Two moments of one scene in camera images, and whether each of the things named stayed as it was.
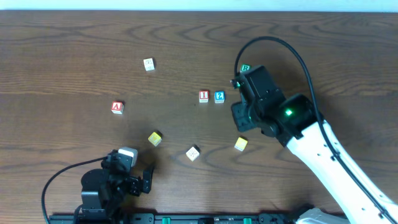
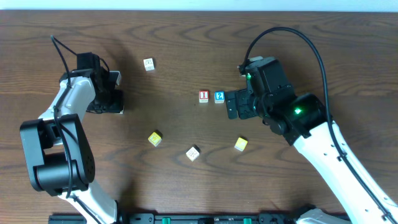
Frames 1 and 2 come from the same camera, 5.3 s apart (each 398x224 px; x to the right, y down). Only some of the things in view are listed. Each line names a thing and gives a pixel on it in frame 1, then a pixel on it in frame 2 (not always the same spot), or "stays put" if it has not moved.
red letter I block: [203, 96] stays put
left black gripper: [137, 183] to [109, 105]
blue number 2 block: [219, 97] stays put
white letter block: [149, 64] stays put
